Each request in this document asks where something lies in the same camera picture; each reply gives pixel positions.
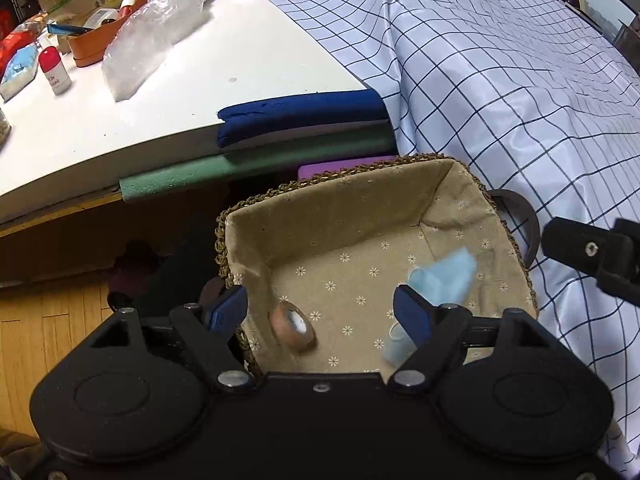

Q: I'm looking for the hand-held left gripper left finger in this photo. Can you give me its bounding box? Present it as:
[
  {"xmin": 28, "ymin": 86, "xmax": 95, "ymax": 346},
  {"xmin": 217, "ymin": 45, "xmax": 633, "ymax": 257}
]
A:
[{"xmin": 75, "ymin": 285, "xmax": 253, "ymax": 393}]

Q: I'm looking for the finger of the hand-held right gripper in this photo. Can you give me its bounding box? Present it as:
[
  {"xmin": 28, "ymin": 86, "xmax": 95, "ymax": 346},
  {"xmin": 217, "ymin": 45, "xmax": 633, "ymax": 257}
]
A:
[{"xmin": 542, "ymin": 217, "xmax": 640, "ymax": 306}]

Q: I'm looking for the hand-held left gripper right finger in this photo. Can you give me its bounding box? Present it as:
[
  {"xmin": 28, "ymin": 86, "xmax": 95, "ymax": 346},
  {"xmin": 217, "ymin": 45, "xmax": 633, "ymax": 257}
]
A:
[{"xmin": 389, "ymin": 285, "xmax": 561, "ymax": 395}]

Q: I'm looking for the blue face mask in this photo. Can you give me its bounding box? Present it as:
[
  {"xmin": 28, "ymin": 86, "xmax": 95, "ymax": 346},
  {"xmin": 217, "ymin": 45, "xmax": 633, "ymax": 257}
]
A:
[{"xmin": 382, "ymin": 247, "xmax": 478, "ymax": 363}]

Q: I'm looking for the woven basket with fabric lining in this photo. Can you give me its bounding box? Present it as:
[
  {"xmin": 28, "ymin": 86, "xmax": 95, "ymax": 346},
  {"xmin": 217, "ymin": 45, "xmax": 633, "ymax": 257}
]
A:
[{"xmin": 215, "ymin": 154, "xmax": 542, "ymax": 376}]

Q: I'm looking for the beige tape roll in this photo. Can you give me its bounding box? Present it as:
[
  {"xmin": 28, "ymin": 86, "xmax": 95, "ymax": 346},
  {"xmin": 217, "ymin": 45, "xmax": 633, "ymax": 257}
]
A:
[{"xmin": 269, "ymin": 302, "xmax": 317, "ymax": 353}]

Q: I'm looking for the purple foam pad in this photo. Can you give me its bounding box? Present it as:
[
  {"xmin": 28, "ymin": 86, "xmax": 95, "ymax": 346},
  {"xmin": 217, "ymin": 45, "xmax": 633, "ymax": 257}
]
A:
[{"xmin": 297, "ymin": 156, "xmax": 401, "ymax": 181}]

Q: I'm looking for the white checkered cloth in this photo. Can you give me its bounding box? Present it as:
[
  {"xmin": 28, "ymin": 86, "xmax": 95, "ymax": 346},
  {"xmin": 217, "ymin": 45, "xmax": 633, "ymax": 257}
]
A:
[{"xmin": 270, "ymin": 0, "xmax": 640, "ymax": 476}]

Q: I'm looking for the grey foam pad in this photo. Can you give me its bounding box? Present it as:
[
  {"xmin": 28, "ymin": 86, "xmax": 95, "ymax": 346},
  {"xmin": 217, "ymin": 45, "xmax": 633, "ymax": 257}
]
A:
[{"xmin": 220, "ymin": 120, "xmax": 391, "ymax": 153}]

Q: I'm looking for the dark blue foam pad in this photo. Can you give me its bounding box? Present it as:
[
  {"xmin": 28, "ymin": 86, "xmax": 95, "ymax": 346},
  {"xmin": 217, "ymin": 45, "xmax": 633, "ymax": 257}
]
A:
[{"xmin": 216, "ymin": 89, "xmax": 388, "ymax": 148}]

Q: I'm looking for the clear plastic bag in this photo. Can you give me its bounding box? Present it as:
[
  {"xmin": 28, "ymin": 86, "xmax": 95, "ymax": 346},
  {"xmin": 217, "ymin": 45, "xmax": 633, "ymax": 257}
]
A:
[{"xmin": 101, "ymin": 0, "xmax": 208, "ymax": 103}]

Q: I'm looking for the white bottle with red cap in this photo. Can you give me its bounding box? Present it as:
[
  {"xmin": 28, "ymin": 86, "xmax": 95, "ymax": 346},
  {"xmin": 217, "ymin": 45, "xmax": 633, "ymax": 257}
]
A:
[{"xmin": 38, "ymin": 46, "xmax": 71, "ymax": 96}]

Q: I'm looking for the orange tray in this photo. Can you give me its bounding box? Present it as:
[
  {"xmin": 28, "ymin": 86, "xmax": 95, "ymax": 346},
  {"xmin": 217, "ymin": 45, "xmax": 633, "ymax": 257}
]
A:
[{"xmin": 66, "ymin": 0, "xmax": 150, "ymax": 68}]

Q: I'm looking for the blue packet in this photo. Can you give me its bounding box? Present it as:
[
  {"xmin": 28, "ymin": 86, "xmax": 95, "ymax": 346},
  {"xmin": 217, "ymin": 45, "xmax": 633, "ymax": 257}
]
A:
[{"xmin": 0, "ymin": 42, "xmax": 41, "ymax": 103}]

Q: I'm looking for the red packet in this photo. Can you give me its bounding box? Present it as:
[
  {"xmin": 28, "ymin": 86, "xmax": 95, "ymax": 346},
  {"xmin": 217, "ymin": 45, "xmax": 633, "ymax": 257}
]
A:
[{"xmin": 0, "ymin": 22, "xmax": 38, "ymax": 68}]

